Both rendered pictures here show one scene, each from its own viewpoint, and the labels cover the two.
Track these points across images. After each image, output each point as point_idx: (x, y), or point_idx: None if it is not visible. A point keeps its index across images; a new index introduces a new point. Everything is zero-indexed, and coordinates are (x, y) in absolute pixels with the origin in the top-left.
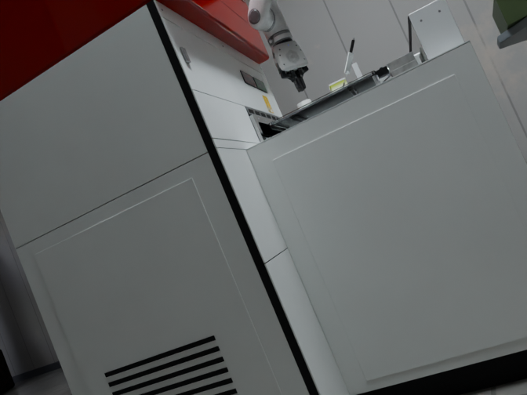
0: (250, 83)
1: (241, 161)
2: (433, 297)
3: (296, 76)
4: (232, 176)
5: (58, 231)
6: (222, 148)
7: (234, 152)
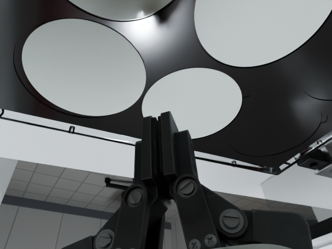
0: None
1: (5, 160)
2: None
3: (163, 220)
4: (13, 168)
5: None
6: (1, 195)
7: (1, 177)
